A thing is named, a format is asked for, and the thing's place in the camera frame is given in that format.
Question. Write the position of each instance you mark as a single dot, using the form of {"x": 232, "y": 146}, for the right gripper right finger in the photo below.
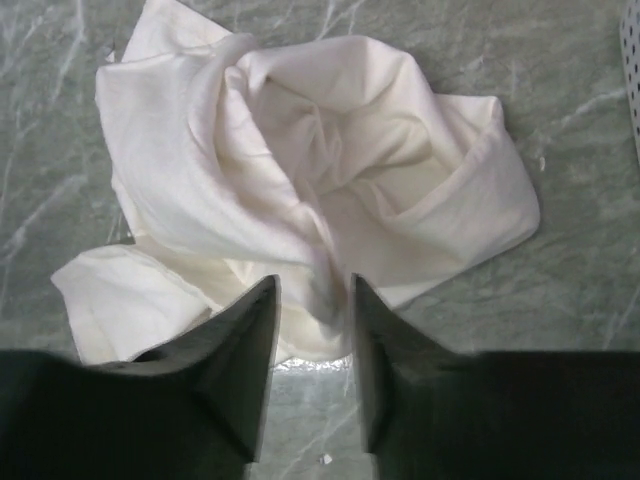
{"x": 432, "y": 413}

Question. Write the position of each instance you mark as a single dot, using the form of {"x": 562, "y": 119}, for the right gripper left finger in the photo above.
{"x": 191, "y": 408}

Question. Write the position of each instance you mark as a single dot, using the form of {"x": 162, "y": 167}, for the cream white t-shirt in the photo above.
{"x": 312, "y": 162}

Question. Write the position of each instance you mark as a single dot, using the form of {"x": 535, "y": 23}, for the white laundry basket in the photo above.
{"x": 629, "y": 35}

